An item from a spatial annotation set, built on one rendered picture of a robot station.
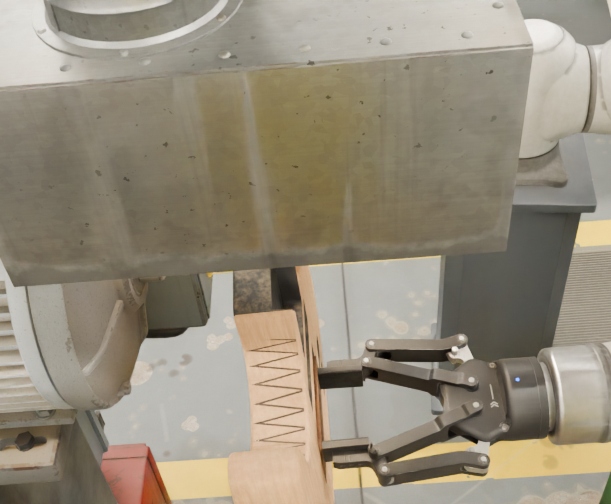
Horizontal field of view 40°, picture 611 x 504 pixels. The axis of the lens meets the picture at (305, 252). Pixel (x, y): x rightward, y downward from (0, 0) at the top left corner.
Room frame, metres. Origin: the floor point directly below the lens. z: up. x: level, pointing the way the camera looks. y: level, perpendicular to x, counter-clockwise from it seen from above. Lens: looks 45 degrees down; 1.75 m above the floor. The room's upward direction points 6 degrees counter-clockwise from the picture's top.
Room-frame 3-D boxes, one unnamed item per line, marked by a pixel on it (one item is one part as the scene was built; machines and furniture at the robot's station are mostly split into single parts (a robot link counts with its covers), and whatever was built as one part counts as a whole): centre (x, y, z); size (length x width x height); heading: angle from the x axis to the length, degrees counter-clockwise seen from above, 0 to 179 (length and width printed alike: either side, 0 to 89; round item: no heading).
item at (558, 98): (1.23, -0.43, 0.87); 0.18 x 0.16 x 0.22; 80
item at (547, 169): (1.24, -0.40, 0.73); 0.22 x 0.18 x 0.06; 80
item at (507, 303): (1.23, -0.42, 0.35); 0.28 x 0.28 x 0.70; 80
